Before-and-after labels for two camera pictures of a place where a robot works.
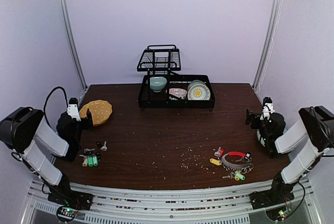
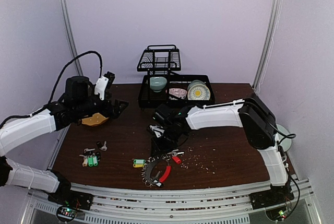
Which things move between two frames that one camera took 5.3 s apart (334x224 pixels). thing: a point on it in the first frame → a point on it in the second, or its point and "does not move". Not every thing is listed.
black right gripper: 255,118 → 162,142
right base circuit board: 277,214 does not move
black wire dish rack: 163,88 does not move
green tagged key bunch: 90,159 does not move
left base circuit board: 66,213 does not move
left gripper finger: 90,118 → 118,106
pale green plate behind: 195,82 does not move
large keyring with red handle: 243,168 → 156,182
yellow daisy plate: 198,92 does not move
